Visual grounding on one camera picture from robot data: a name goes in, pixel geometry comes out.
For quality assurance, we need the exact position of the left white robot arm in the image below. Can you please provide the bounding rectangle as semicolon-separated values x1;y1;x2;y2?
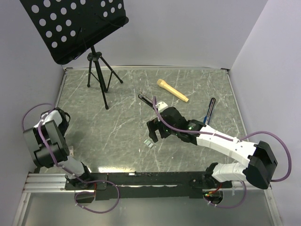
22;107;93;189

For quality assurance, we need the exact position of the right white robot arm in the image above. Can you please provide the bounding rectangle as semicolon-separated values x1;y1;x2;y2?
147;107;277;189

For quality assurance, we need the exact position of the small staple box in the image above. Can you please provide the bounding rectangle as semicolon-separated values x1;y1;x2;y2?
68;146;74;156

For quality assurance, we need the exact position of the grey staple strip block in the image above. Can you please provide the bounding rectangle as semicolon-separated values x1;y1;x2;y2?
143;139;154;148

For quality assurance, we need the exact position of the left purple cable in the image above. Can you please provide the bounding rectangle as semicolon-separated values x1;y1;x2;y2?
21;103;95;184

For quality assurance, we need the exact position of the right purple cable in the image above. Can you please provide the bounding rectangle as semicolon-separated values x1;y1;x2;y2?
152;96;292;210

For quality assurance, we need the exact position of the black stapler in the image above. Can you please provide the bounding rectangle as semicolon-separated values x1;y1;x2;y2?
138;92;159;111

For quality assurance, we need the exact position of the black perforated music stand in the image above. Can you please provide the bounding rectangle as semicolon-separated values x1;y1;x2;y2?
21;0;129;95

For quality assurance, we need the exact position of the purple cable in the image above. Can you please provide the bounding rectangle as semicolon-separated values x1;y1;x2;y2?
21;103;95;184
152;96;292;210

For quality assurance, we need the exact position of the beige toy microphone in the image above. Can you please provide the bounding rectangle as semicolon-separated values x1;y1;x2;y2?
157;79;189;103

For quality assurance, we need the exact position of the aluminium table frame rail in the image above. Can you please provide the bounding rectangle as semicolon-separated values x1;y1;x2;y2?
11;67;68;226

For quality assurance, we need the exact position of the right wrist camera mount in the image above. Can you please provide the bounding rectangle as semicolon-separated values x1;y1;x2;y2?
155;101;168;120

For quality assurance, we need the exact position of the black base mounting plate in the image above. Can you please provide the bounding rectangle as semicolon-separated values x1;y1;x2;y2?
65;171;232;201

